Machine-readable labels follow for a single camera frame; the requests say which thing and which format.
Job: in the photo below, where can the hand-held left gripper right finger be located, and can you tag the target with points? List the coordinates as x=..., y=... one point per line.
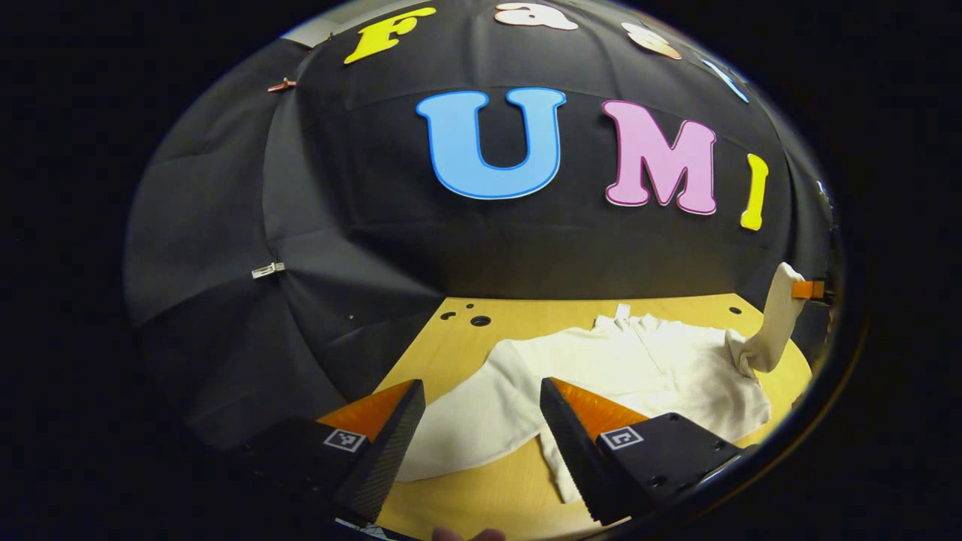
x=579, y=458

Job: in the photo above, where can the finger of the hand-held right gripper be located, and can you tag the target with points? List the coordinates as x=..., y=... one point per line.
x=808, y=290

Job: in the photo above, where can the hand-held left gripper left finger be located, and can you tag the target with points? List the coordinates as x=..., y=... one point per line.
x=391, y=451

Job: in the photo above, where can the white knit sweater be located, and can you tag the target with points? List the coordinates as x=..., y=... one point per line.
x=639, y=361

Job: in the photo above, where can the white cloth clip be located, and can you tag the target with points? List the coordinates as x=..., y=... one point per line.
x=267, y=269

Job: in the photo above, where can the black backdrop cloth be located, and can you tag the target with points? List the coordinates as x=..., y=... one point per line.
x=526, y=240

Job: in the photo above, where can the copper cloth clip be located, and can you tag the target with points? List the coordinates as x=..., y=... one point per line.
x=282, y=85

